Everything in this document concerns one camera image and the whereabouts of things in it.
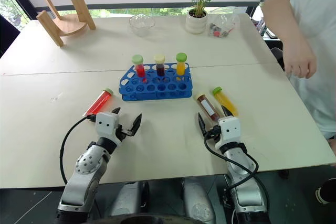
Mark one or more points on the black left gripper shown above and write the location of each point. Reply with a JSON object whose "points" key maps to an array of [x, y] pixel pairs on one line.
{"points": [[120, 130]]}

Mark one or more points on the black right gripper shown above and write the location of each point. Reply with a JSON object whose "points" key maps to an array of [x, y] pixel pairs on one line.
{"points": [[214, 132]]}

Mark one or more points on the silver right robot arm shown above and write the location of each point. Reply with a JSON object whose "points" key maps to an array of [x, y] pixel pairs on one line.
{"points": [[246, 182]]}

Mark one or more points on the person's bare forearm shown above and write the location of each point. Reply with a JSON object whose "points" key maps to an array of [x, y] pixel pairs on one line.
{"points": [[286, 22]]}

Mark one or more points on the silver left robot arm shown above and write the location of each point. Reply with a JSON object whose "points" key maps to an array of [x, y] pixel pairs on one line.
{"points": [[85, 166]]}

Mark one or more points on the brown liquid tube yellow cap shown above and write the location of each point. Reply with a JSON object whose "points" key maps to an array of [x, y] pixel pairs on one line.
{"points": [[208, 108]]}

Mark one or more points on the orange liquid tube green cap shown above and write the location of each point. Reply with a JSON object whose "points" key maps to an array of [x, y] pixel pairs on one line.
{"points": [[180, 68], [226, 101]]}

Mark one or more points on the red liquid tube green cap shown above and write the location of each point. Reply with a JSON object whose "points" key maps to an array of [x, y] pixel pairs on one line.
{"points": [[99, 103], [140, 69]]}

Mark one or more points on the blue plastic test tube rack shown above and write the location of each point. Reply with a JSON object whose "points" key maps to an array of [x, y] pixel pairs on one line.
{"points": [[157, 93]]}

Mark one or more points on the dark red tube cream cap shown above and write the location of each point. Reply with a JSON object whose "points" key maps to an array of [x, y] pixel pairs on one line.
{"points": [[160, 69]]}

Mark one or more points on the person's bare hand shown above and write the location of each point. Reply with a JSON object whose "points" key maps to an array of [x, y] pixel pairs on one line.
{"points": [[300, 62]]}

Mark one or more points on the black chair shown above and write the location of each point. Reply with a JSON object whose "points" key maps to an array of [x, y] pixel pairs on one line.
{"points": [[278, 57]]}

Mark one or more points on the clear bag with small items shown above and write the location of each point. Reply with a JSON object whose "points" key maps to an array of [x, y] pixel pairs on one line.
{"points": [[223, 27]]}

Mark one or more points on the clear glass bowl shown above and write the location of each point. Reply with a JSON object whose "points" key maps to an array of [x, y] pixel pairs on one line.
{"points": [[141, 24]]}

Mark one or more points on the palm plant in white pot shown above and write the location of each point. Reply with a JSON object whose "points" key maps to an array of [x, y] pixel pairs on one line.
{"points": [[196, 22]]}

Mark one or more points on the wooden curved stand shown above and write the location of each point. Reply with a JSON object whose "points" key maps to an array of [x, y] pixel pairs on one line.
{"points": [[68, 24]]}

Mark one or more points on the person in white shirt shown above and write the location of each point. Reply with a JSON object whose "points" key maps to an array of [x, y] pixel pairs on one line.
{"points": [[320, 51]]}

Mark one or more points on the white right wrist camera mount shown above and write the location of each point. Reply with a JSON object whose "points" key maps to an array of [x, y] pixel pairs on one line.
{"points": [[231, 129]]}

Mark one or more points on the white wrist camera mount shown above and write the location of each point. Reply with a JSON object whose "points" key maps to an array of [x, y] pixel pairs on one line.
{"points": [[105, 125], [231, 129]]}

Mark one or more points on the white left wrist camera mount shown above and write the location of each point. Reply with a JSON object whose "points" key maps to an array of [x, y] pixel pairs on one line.
{"points": [[105, 125]]}

